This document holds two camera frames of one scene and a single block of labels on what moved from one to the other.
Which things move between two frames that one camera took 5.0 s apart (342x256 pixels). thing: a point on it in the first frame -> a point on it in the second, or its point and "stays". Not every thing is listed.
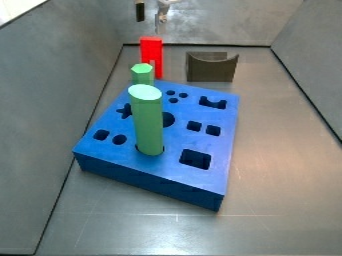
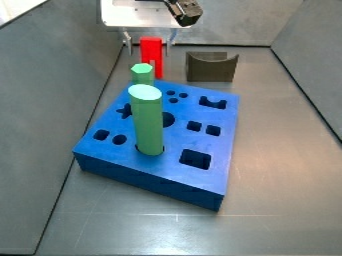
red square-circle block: [151, 51] stays
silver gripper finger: [161, 16] -> [141, 14]
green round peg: [146, 99] stays
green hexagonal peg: [142, 74] stays
